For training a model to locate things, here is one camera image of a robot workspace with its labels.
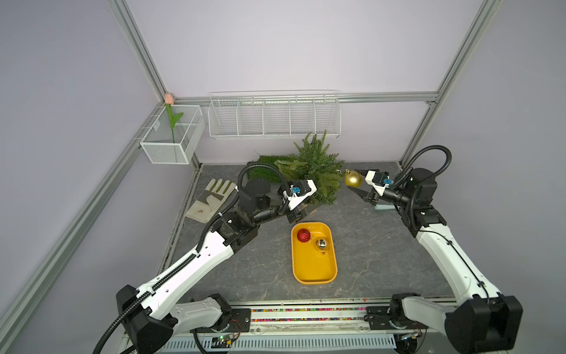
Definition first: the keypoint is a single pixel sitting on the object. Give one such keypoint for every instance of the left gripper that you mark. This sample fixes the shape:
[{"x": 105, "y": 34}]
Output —
[{"x": 294, "y": 215}]

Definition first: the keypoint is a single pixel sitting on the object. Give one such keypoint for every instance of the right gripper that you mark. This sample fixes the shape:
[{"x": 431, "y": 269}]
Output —
[{"x": 367, "y": 197}]

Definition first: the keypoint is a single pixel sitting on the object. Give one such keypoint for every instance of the matte gold ornament ball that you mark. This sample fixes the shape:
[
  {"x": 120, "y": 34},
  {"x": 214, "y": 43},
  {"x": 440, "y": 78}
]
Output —
[{"x": 353, "y": 178}]

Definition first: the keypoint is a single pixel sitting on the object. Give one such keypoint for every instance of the red ribbed ornament ball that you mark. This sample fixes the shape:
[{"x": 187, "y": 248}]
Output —
[{"x": 304, "y": 236}]

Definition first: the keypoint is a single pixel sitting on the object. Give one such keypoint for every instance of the small green christmas tree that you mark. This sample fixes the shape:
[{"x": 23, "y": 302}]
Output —
[{"x": 313, "y": 161}]

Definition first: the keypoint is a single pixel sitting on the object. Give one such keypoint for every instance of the yellow plastic tray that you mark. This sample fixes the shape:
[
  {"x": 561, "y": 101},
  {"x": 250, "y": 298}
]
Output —
[{"x": 310, "y": 265}]

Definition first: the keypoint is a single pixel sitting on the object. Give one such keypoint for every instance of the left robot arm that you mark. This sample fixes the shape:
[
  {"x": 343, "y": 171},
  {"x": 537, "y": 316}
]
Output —
[{"x": 150, "y": 313}]

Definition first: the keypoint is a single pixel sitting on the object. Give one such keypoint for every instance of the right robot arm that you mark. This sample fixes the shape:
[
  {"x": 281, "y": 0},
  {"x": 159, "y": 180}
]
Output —
[{"x": 483, "y": 319}]

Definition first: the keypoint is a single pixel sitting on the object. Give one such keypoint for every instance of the light blue flat object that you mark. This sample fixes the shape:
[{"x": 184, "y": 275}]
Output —
[{"x": 381, "y": 206}]

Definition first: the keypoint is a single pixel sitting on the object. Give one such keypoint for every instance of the beige work glove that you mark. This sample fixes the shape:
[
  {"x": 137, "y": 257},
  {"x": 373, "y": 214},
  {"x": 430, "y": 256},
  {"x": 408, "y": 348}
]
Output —
[{"x": 210, "y": 201}]

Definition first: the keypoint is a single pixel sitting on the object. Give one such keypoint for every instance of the pink artificial tulip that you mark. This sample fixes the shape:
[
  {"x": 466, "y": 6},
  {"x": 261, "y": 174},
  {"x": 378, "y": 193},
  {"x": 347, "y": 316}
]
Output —
[{"x": 169, "y": 101}]

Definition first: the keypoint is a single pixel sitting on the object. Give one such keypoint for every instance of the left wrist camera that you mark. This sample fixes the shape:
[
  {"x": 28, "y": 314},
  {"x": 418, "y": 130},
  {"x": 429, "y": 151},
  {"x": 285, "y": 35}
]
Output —
[{"x": 299, "y": 192}]

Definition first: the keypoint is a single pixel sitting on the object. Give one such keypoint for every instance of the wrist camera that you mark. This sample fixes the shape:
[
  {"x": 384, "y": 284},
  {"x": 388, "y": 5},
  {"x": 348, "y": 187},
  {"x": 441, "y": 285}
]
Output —
[
  {"x": 299, "y": 192},
  {"x": 379, "y": 181}
]

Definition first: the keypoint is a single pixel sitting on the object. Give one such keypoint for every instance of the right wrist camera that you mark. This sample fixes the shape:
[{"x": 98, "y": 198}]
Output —
[{"x": 379, "y": 181}]

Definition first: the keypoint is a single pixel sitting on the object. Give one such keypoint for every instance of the white wire wall basket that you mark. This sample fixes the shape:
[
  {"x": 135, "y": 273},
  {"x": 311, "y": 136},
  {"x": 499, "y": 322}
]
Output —
[{"x": 274, "y": 114}]

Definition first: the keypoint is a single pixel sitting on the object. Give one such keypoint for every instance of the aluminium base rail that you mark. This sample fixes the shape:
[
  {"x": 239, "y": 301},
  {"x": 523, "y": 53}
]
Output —
[{"x": 311, "y": 326}]

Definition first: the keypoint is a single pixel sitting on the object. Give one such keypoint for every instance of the white mesh wall box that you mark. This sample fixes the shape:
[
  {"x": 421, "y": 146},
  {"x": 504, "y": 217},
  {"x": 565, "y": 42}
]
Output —
[{"x": 157, "y": 141}]

